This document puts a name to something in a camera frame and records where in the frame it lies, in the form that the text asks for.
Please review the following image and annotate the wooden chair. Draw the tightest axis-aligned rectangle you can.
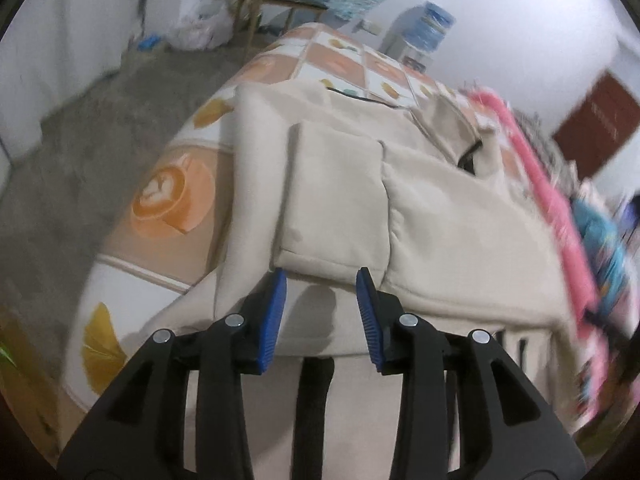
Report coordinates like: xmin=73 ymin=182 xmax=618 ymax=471
xmin=232 ymin=0 xmax=329 ymax=47

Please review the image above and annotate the brown wooden door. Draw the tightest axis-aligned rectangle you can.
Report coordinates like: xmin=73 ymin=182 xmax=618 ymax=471
xmin=552 ymin=70 xmax=640 ymax=179

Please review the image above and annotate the cream zip-up jacket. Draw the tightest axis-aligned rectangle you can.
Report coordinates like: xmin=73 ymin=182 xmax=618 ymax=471
xmin=150 ymin=80 xmax=577 ymax=479

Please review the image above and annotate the white water dispenser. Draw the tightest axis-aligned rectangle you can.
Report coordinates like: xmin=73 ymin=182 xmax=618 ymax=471
xmin=384 ymin=36 xmax=433 ymax=74

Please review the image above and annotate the blue water bottle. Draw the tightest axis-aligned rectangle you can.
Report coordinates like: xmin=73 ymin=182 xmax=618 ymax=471
xmin=402 ymin=2 xmax=456 ymax=52

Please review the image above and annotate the white plastic bag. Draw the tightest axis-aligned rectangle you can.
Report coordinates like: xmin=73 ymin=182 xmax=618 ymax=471
xmin=166 ymin=0 xmax=233 ymax=51

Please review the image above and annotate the wall power socket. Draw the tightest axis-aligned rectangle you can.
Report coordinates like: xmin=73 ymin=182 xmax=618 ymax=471
xmin=357 ymin=20 xmax=383 ymax=36

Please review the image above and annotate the pink floral blanket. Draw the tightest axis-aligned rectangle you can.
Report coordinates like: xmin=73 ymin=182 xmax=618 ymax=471
xmin=465 ymin=89 xmax=634 ymax=429

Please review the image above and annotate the patterned checkered bed sheet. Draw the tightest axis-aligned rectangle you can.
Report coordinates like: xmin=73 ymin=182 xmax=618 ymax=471
xmin=62 ymin=23 xmax=526 ymax=411

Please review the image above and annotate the teal blue garment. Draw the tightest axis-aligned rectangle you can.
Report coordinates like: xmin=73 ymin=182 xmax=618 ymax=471
xmin=570 ymin=197 xmax=639 ymax=336

